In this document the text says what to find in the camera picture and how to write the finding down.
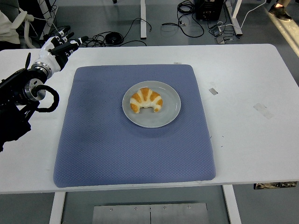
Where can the golden croissant bread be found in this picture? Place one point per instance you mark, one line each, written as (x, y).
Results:
(146, 95)

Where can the grey metal plate with screws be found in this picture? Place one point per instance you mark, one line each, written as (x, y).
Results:
(149, 213)

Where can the round grey plate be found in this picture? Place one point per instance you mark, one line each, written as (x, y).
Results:
(168, 112)

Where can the large clear tape piece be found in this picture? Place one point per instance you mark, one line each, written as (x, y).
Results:
(262, 110)

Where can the white table leg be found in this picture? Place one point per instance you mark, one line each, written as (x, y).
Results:
(56, 207)
(232, 205)

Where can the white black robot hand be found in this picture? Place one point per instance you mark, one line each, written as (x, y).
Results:
(50, 58)

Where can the blue quilted mat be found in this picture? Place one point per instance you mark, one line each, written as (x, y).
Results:
(105, 151)

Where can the person's foot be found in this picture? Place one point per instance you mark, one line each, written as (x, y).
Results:
(280, 12)

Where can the camouflage patterned strip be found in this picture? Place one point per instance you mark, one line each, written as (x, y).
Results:
(275, 185)

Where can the white cloth bundle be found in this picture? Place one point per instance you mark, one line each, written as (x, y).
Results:
(7, 25)

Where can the small grey tape piece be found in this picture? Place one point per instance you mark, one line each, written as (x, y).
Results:
(213, 91)

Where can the white desk leg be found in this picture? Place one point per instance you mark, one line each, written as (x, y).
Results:
(236, 21)
(143, 18)

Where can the black equipment box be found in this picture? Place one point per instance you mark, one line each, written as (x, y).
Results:
(208, 9)

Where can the grey power adapter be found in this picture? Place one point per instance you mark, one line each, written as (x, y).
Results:
(216, 31)

